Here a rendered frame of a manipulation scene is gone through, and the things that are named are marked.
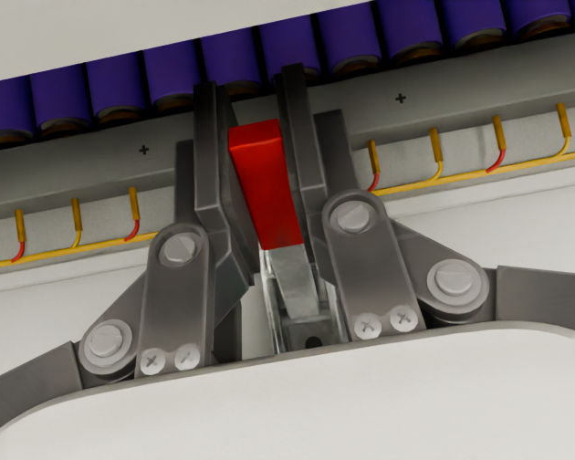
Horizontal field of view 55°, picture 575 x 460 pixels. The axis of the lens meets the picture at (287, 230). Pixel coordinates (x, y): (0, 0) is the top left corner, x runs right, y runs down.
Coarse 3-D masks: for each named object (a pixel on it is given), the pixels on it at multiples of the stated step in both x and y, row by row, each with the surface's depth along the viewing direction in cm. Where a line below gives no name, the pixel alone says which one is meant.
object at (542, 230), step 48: (384, 144) 19; (480, 144) 19; (528, 144) 19; (144, 192) 20; (432, 192) 19; (0, 240) 20; (48, 240) 20; (96, 240) 20; (144, 240) 20; (480, 240) 19; (528, 240) 19; (48, 288) 20; (96, 288) 20; (0, 336) 20; (48, 336) 20
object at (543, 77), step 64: (448, 64) 17; (512, 64) 17; (128, 128) 18; (192, 128) 18; (384, 128) 17; (448, 128) 18; (0, 192) 18; (64, 192) 18; (128, 192) 19; (384, 192) 18
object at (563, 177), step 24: (456, 192) 18; (480, 192) 18; (504, 192) 18; (528, 192) 18; (48, 264) 19; (72, 264) 19; (96, 264) 19; (120, 264) 19; (144, 264) 19; (0, 288) 19
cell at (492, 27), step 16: (448, 0) 18; (464, 0) 18; (480, 0) 17; (496, 0) 18; (448, 16) 18; (464, 16) 18; (480, 16) 17; (496, 16) 18; (448, 32) 18; (464, 32) 18; (480, 32) 18; (496, 32) 18
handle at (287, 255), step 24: (240, 144) 12; (264, 144) 12; (240, 168) 12; (264, 168) 12; (264, 192) 13; (288, 192) 13; (264, 216) 13; (288, 216) 13; (264, 240) 14; (288, 240) 14; (288, 264) 15; (288, 288) 16; (312, 288) 16; (288, 312) 17; (312, 312) 17
